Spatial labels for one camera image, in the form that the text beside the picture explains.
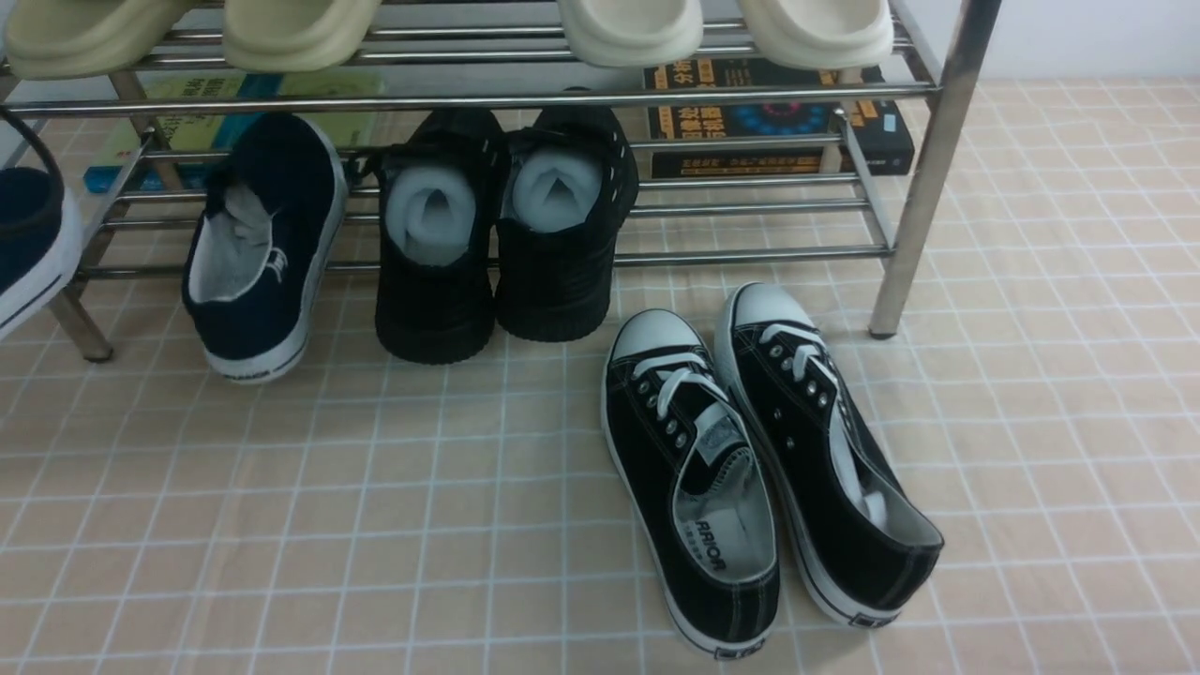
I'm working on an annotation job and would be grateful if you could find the navy canvas shoe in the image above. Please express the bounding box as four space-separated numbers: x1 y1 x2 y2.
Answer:
181 112 349 384
0 108 83 340

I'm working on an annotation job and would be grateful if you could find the black sneaker right on rack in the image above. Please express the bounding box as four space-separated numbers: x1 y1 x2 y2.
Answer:
494 104 641 342

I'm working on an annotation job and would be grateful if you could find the black sneaker on rack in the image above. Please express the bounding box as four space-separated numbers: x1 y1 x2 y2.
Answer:
494 104 641 342
356 108 511 365

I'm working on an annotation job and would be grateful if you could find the black sneaker left on rack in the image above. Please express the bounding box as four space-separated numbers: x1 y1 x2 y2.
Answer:
356 108 511 365

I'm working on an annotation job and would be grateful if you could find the silver metal shoe rack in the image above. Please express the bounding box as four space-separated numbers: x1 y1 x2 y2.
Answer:
2 1 1001 364

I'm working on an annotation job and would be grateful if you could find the black white canvas sneaker left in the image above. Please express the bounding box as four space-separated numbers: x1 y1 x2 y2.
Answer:
600 307 781 661

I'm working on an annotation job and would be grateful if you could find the black white canvas sneaker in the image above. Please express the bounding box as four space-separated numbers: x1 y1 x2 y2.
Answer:
715 282 946 629
600 307 781 661

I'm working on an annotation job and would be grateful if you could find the black orange book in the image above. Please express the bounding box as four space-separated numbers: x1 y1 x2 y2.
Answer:
643 56 916 179

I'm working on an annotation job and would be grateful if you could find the cream slipper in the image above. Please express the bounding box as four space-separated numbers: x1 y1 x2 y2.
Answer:
739 0 894 71
557 0 704 68

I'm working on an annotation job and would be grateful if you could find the black white canvas sneaker right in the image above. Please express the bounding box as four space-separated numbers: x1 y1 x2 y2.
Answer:
715 282 946 629

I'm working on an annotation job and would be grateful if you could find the cream slipper far right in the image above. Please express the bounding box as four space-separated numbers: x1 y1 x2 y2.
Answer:
739 0 894 71

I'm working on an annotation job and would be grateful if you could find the beige slipper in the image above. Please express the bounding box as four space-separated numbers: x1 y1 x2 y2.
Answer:
2 1 197 80
222 0 382 73

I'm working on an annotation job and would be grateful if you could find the green blue book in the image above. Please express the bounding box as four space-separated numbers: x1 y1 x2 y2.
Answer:
84 71 386 195

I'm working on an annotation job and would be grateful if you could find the beige slipper far left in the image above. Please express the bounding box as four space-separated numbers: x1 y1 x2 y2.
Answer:
2 1 197 80

